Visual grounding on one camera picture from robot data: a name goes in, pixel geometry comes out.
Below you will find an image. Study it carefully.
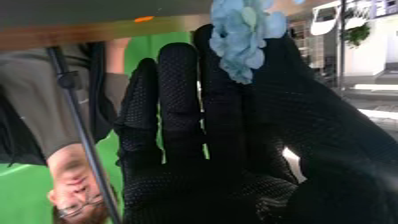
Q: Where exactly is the person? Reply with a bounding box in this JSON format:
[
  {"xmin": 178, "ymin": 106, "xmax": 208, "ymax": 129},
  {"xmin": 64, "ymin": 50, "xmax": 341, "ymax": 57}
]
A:
[{"xmin": 0, "ymin": 36, "xmax": 133, "ymax": 224}]

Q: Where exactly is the dark mat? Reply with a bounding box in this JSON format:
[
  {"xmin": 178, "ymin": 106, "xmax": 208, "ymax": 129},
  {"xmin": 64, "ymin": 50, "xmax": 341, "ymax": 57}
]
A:
[{"xmin": 0, "ymin": 0, "xmax": 215, "ymax": 30}]

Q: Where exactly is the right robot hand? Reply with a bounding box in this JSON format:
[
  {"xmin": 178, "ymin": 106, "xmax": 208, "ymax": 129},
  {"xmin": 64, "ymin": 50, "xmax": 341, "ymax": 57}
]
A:
[{"xmin": 112, "ymin": 23, "xmax": 398, "ymax": 224}]

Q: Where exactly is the black pole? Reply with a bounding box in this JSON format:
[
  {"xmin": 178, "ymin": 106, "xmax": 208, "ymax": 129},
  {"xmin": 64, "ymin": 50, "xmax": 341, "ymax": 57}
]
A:
[{"xmin": 45, "ymin": 46, "xmax": 125, "ymax": 224}]

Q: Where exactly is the blue flower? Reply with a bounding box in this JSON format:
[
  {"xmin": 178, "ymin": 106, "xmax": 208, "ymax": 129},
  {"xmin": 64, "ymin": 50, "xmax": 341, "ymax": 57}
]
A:
[{"xmin": 206, "ymin": 0, "xmax": 292, "ymax": 85}]

